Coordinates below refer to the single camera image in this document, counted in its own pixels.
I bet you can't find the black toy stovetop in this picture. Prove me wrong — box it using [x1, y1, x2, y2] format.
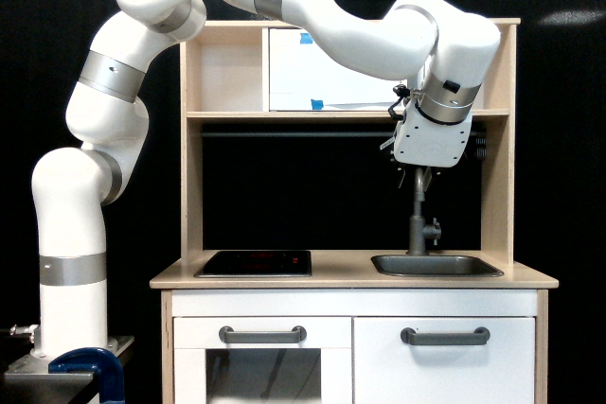
[194, 250, 312, 277]

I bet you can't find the blue C-clamp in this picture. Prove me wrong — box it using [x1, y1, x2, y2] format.
[47, 347, 125, 404]

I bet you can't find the white microwave door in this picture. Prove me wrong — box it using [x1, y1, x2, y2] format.
[269, 28, 417, 111]

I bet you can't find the blue tape piece bottom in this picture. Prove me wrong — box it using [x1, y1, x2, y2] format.
[311, 99, 324, 111]

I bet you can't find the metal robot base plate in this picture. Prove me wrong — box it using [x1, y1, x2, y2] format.
[3, 335, 135, 382]

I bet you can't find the white oven door with window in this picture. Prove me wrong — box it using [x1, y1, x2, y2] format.
[173, 317, 353, 403]

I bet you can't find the grey toy faucet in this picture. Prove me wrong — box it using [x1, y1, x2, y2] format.
[407, 167, 442, 256]

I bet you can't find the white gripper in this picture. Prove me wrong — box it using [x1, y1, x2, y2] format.
[393, 101, 472, 189]

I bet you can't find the silver cable connector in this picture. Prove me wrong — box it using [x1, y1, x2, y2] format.
[9, 325, 39, 339]

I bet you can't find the grey cabinet door handle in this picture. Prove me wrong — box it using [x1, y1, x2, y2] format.
[401, 326, 490, 346]

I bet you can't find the blue tape piece top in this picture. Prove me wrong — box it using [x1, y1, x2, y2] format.
[299, 32, 313, 44]

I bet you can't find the grey oven door handle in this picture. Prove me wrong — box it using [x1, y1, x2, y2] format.
[219, 325, 307, 344]

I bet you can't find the black hanging rail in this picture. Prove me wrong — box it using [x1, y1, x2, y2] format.
[202, 130, 485, 139]

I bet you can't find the white cabinet door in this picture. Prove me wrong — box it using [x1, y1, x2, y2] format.
[353, 317, 535, 403]

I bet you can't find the blue tape piece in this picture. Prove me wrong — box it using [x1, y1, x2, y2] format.
[299, 32, 313, 44]
[311, 99, 324, 111]

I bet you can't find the wooden toy kitchen frame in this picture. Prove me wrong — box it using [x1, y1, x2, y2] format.
[151, 18, 559, 403]

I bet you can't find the grey toy sink basin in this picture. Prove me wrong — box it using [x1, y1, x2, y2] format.
[371, 255, 504, 277]

